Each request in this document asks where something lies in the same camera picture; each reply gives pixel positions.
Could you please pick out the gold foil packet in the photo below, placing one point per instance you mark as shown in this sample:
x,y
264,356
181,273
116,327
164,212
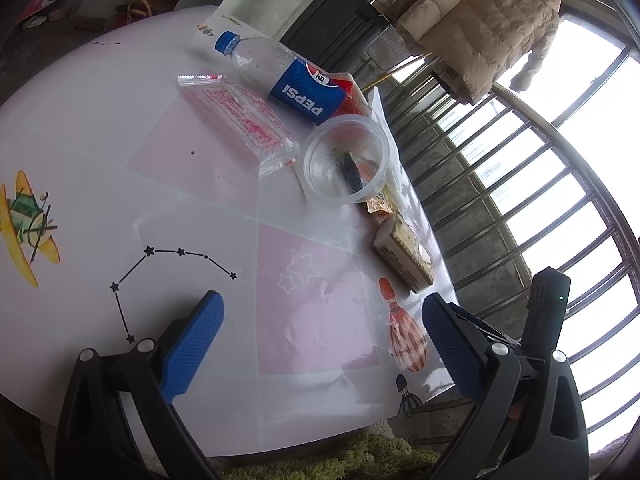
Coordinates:
x,y
399,246

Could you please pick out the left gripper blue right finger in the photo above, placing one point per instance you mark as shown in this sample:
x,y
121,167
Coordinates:
x,y
464,364

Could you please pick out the clear red printed bag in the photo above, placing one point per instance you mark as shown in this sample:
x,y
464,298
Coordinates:
x,y
247,116

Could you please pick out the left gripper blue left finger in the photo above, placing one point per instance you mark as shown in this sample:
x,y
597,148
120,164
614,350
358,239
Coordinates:
x,y
183,346

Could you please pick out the orange snack wrapper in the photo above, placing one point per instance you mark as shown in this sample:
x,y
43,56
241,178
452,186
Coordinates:
x,y
381,205

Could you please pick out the metal balcony railing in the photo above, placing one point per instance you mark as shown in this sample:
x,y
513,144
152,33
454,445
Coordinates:
x,y
544,177

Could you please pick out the yellow broom stick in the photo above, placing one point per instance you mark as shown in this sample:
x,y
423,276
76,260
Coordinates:
x,y
397,69

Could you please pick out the clear plastic cup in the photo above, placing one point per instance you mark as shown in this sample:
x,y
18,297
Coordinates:
x,y
344,161

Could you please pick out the Pepsi plastic bottle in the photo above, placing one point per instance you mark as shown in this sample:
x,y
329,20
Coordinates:
x,y
272,69

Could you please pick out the beige hanging down jacket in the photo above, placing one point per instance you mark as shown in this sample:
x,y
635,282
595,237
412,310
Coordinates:
x,y
476,41

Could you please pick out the green fuzzy sleeve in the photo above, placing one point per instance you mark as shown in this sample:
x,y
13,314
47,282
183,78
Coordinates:
x,y
370,453

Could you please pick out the pink patterned tablecloth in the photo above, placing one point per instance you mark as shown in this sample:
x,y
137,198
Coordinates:
x,y
152,205

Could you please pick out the black cabinet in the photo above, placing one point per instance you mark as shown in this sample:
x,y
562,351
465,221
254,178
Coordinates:
x,y
335,34

